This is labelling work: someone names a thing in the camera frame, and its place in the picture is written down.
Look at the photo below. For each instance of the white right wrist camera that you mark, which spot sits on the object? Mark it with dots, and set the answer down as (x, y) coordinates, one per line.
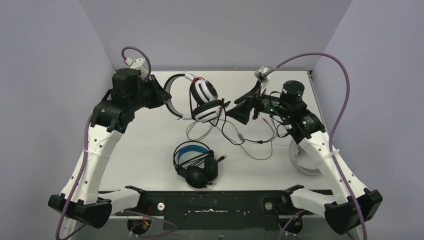
(262, 78)

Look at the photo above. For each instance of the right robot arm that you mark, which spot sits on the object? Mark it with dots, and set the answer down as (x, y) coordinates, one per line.
(351, 203)

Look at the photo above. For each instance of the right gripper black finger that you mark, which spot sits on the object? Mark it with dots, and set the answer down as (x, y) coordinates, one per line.
(242, 110)
(249, 94)

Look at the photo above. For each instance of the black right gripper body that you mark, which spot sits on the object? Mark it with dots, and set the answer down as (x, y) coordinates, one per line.
(266, 104)

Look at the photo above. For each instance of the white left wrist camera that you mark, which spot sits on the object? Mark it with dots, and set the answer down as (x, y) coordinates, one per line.
(142, 64)

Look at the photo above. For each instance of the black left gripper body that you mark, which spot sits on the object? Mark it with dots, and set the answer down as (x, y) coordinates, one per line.
(154, 93)

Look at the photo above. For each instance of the grey white headphones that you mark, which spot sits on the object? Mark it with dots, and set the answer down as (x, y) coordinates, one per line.
(302, 161)

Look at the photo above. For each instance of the black headphones with blue band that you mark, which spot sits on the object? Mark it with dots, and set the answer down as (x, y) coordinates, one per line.
(196, 163)

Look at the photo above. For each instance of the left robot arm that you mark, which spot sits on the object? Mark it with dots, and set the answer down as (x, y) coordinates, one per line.
(80, 199)

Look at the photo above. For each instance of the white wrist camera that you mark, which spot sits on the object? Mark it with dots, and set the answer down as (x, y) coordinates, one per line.
(262, 78)
(142, 64)

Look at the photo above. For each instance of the white and black headphones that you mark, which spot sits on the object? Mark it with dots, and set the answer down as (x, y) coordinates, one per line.
(205, 107)

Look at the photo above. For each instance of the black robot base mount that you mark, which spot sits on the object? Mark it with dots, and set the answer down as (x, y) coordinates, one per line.
(218, 210)

